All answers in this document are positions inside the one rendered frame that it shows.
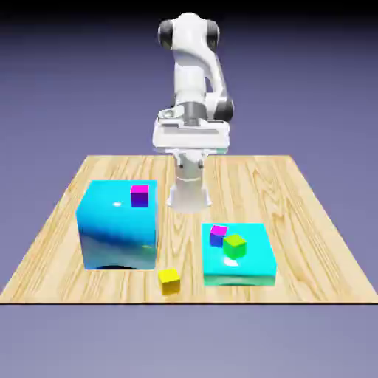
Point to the small yellow cube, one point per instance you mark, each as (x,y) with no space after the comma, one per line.
(169,281)

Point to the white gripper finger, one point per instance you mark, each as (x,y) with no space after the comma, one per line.
(202,161)
(179,161)

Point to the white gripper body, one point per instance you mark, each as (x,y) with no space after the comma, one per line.
(192,138)

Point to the tall large cyan box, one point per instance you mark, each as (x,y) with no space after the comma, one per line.
(115,227)

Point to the small magenta cube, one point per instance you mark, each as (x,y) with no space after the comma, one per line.
(217,233)
(139,196)

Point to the flat large cyan box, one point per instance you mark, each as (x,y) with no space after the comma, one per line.
(251,265)

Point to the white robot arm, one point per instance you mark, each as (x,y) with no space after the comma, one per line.
(189,59)

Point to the small green cube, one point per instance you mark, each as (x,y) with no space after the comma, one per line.
(234,246)

